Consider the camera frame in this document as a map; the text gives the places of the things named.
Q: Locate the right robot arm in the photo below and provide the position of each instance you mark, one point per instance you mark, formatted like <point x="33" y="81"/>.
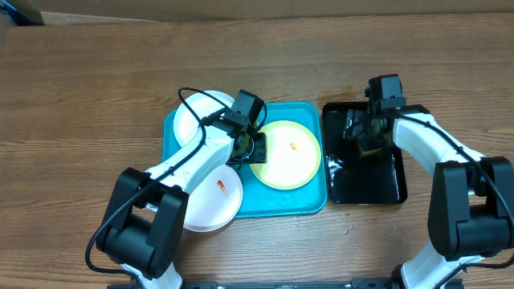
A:
<point x="470" y="214"/>

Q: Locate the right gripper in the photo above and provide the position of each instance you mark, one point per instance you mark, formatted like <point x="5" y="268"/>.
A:
<point x="361" y="129"/>

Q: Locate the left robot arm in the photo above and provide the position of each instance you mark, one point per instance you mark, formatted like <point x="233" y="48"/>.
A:
<point x="142" y="225"/>

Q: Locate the light green plate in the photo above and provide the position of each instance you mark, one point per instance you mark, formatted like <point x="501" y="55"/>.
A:
<point x="293" y="156"/>

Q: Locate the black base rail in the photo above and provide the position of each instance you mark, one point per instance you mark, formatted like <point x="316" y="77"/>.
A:
<point x="365" y="283"/>

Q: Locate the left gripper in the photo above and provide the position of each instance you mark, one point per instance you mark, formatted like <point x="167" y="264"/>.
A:
<point x="260" y="156"/>

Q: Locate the dark object top left corner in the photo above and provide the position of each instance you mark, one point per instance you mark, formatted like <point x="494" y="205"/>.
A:
<point x="22" y="12"/>

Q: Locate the black water tray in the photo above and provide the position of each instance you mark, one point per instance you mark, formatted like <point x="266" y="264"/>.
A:
<point x="353" y="178"/>

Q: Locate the green yellow sponge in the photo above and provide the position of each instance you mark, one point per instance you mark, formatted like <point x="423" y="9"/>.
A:
<point x="371" y="149"/>

